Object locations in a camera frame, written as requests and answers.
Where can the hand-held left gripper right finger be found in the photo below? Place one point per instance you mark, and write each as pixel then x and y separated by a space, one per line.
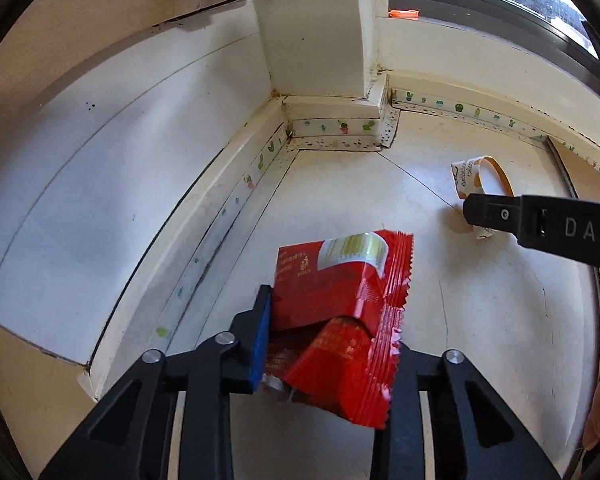
pixel 415 370

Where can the red snack packet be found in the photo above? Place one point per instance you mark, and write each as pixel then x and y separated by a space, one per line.
pixel 330 285

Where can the white backsplash panel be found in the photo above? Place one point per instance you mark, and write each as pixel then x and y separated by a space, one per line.
pixel 105 185

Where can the brown cardboard sheet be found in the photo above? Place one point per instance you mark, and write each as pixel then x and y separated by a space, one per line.
pixel 575 165

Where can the white paper cup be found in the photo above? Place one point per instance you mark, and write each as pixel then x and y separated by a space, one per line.
pixel 462 177

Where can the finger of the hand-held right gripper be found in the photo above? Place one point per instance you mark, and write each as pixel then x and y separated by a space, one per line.
pixel 530 220

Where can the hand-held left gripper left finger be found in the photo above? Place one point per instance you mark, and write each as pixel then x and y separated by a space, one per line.
pixel 260 345

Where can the orange plastic clip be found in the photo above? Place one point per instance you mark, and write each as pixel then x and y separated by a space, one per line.
pixel 404 13

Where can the dark window frame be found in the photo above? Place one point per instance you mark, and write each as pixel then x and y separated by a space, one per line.
pixel 480 5

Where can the cactus print sealing tape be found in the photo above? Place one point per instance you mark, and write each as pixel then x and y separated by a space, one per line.
pixel 340 126

